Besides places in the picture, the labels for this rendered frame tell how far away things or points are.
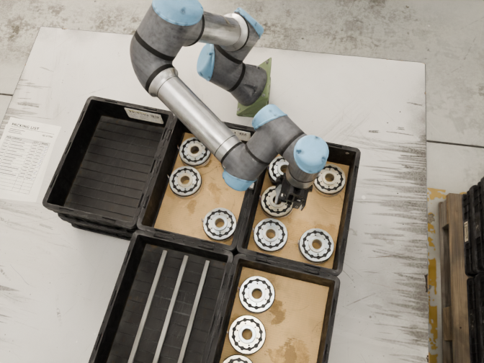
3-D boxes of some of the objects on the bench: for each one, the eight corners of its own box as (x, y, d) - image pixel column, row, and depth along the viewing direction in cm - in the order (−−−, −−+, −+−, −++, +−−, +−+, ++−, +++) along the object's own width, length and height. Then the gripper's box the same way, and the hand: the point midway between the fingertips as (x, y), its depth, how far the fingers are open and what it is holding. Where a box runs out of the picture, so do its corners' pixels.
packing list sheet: (6, 117, 170) (5, 116, 169) (63, 123, 168) (62, 122, 167) (-26, 195, 158) (-27, 195, 157) (35, 204, 155) (34, 203, 155)
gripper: (272, 187, 107) (263, 212, 127) (320, 199, 107) (304, 222, 126) (279, 156, 110) (270, 185, 130) (327, 168, 110) (310, 196, 129)
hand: (289, 194), depth 128 cm, fingers open, 5 cm apart
